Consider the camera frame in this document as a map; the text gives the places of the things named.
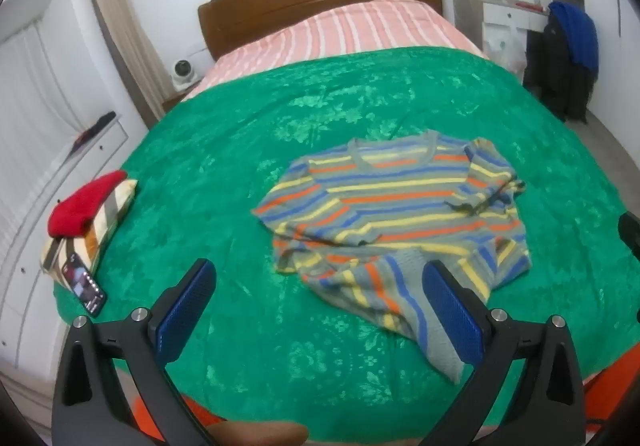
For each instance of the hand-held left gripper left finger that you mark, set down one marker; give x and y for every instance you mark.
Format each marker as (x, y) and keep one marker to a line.
(185, 311)

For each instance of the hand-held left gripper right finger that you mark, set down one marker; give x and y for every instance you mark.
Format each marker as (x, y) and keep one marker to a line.
(452, 313)

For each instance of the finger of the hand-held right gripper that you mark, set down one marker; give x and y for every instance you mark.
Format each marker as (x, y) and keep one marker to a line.
(631, 233)

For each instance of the striped knit shirt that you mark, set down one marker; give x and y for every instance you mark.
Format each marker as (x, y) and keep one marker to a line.
(400, 206)

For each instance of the black smartphone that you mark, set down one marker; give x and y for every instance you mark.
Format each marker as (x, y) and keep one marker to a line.
(82, 283)

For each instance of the orange under sheet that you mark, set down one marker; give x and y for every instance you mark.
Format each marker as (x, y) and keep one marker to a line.
(147, 418)

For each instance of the red knit cloth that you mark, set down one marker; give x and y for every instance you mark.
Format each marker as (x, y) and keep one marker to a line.
(80, 206)

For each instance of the green patterned blanket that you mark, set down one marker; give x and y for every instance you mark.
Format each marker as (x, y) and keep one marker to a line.
(250, 176)

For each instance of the white drawer cabinet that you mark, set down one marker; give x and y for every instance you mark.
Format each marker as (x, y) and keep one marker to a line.
(45, 176)

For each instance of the black remote control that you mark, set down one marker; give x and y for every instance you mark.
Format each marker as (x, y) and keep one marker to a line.
(95, 126)

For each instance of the blue jacket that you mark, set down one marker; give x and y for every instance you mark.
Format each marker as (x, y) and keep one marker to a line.
(577, 31)

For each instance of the white desk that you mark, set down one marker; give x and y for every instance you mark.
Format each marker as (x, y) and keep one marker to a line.
(500, 19)

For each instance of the beige curtain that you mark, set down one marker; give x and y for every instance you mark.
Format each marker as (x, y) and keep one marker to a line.
(125, 36)

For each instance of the pink striped bed sheet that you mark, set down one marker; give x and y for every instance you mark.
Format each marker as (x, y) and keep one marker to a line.
(330, 34)

